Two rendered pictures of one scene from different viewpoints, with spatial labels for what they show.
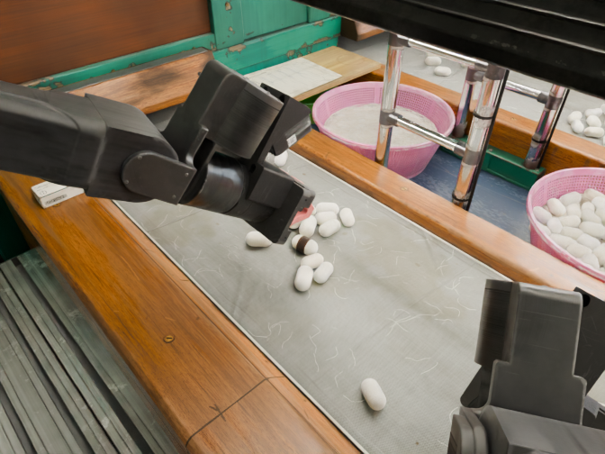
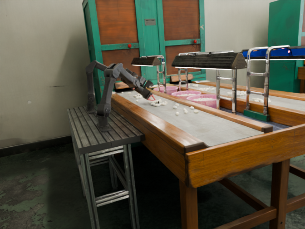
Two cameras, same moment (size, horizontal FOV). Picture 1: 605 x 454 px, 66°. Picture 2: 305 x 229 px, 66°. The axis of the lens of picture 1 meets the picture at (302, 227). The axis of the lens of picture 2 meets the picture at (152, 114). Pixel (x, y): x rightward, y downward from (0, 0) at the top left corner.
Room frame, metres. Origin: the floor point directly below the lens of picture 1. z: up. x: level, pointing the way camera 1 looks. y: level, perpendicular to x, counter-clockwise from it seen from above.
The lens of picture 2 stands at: (-1.57, -0.94, 1.14)
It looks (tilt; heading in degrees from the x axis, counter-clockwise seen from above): 14 degrees down; 22
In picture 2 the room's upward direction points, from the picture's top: 5 degrees counter-clockwise
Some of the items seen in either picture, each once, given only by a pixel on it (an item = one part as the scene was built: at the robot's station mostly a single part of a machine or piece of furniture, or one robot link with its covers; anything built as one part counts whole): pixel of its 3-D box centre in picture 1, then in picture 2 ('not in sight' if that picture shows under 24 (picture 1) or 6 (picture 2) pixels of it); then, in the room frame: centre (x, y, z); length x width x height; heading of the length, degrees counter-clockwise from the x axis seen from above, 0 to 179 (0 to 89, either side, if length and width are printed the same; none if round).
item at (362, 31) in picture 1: (390, 11); (181, 77); (1.24, -0.22, 0.83); 0.30 x 0.06 x 0.07; 132
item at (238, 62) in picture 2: not in sight; (201, 60); (-0.22, -0.71, 1.08); 0.62 x 0.08 x 0.07; 42
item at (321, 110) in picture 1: (380, 132); (166, 92); (0.81, -0.15, 0.72); 0.27 x 0.27 x 0.10
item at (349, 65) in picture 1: (304, 76); (158, 86); (0.97, 0.00, 0.77); 0.33 x 0.15 x 0.01; 132
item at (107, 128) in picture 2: not in sight; (103, 121); (-0.26, -0.04, 0.71); 0.20 x 0.07 x 0.08; 44
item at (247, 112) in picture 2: not in sight; (266, 82); (0.10, -1.07, 0.90); 0.20 x 0.19 x 0.45; 42
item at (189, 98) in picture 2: not in sight; (203, 103); (0.28, -0.64, 0.72); 0.27 x 0.27 x 0.10
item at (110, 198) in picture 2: not in sight; (95, 160); (-0.08, 0.21, 0.31); 1.20 x 0.29 x 0.63; 44
